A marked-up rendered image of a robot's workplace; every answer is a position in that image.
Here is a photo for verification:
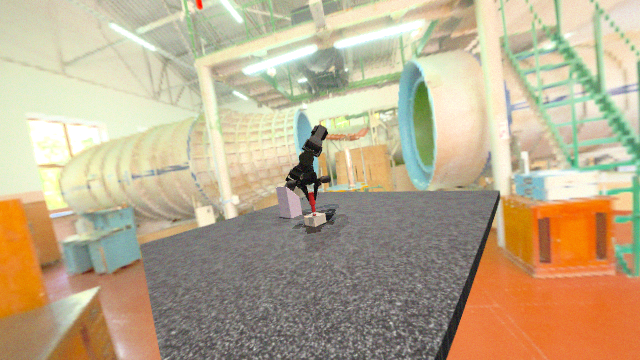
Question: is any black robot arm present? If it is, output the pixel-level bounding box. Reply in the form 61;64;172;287
284;124;328;192

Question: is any cream square block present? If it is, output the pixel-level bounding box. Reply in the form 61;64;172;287
304;213;326;227

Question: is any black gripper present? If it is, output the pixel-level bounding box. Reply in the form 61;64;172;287
287;165;331;201

